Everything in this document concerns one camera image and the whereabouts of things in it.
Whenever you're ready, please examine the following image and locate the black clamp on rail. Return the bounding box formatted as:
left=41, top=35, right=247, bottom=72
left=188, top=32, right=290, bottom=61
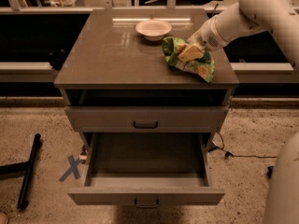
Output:
left=49, top=49, right=65, bottom=70

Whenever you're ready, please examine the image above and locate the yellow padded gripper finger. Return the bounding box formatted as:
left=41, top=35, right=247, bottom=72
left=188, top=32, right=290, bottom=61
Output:
left=178, top=44, right=204, bottom=63

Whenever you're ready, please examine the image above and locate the black stand leg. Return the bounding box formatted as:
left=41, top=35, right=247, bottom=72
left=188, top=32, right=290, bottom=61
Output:
left=0, top=133, right=43, bottom=210
left=267, top=166, right=274, bottom=178

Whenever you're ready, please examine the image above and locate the white paper bowl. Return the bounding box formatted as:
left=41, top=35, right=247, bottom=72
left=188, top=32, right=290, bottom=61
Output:
left=135, top=20, right=172, bottom=41

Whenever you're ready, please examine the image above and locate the green rice chip bag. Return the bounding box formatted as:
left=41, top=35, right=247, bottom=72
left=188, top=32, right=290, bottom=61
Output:
left=162, top=36, right=214, bottom=82

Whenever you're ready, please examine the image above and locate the black stand leg right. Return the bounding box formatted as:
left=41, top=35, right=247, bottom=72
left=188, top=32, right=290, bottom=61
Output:
left=267, top=166, right=274, bottom=178

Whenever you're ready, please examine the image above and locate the grey drawer cabinet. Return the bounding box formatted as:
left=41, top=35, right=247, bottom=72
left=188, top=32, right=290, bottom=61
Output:
left=53, top=8, right=240, bottom=142

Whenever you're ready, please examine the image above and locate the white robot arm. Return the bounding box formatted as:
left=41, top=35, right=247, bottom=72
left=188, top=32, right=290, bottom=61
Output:
left=178, top=0, right=299, bottom=224

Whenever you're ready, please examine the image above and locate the black stand leg left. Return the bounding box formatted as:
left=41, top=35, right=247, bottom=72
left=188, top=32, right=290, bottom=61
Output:
left=0, top=133, right=43, bottom=210

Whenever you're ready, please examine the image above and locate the grey metal railing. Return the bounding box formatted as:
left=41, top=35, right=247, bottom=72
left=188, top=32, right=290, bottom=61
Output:
left=0, top=0, right=237, bottom=14

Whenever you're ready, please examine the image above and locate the open grey drawer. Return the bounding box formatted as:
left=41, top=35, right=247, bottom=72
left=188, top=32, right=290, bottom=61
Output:
left=68, top=133, right=224, bottom=208

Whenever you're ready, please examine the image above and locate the closed grey drawer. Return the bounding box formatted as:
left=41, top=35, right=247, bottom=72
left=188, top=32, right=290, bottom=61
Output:
left=65, top=106, right=228, bottom=133

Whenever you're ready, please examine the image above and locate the blue tape cross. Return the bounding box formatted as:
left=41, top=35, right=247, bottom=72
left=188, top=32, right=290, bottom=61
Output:
left=59, top=155, right=80, bottom=182

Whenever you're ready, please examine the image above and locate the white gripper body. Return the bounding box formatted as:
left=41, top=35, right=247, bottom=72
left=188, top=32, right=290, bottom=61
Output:
left=195, top=16, right=228, bottom=51

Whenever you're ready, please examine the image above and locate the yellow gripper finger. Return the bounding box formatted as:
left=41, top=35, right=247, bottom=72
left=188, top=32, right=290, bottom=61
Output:
left=187, top=31, right=200, bottom=44

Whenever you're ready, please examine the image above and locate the black power cable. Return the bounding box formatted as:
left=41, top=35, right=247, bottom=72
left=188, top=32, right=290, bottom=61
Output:
left=207, top=132, right=278, bottom=160

